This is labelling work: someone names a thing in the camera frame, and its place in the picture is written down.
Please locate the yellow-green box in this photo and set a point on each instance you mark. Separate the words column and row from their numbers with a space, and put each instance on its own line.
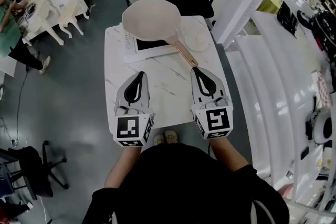
column 269, row 4

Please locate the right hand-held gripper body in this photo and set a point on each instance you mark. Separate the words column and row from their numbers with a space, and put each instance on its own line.
column 216, row 120

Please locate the person's left shoe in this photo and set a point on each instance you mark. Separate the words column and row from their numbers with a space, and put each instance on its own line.
column 159, row 139

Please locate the white metal shelving rack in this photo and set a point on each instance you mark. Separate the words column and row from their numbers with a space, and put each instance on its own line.
column 262, row 60

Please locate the white round device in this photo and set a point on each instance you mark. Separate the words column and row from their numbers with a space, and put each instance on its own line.
column 319, row 126

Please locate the small black box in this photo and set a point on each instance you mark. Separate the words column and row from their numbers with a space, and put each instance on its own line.
column 304, row 153

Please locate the black bag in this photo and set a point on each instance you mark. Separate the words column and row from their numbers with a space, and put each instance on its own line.
column 287, row 18

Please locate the brown wooden chair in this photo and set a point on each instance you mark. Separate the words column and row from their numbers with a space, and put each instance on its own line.
column 284, row 190

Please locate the black swivel office chair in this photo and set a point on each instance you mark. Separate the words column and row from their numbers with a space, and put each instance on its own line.
column 31, row 173

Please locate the white ornate stool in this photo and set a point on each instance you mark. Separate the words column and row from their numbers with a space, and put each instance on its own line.
column 69, row 14

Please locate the white induction cooktop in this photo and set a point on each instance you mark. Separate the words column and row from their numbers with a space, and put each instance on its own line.
column 152, row 47

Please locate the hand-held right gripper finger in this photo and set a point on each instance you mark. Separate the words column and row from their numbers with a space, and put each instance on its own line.
column 220, row 91
column 194, row 94

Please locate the small dark phone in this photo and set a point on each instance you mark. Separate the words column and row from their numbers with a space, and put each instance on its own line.
column 289, row 174

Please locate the person's shoe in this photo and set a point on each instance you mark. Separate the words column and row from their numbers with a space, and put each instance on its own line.
column 159, row 139
column 171, row 137

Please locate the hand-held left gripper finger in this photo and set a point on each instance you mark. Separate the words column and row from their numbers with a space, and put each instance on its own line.
column 122, row 97
column 145, row 97

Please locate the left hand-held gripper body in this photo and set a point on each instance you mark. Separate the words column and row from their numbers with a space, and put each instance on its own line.
column 128, row 127

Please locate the person's black shirt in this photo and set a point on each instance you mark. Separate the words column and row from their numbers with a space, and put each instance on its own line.
column 189, row 186

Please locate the white ornate vanity table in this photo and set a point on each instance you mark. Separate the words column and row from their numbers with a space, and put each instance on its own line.
column 39, row 10

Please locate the person's right shoe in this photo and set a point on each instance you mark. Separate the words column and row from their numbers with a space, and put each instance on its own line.
column 171, row 137

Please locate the white round plate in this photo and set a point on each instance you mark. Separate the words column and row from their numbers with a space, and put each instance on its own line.
column 197, row 39

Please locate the person's right forearm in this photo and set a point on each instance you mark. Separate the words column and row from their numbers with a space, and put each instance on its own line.
column 225, row 152

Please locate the person's left forearm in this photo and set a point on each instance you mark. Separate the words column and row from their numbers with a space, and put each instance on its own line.
column 120, row 168

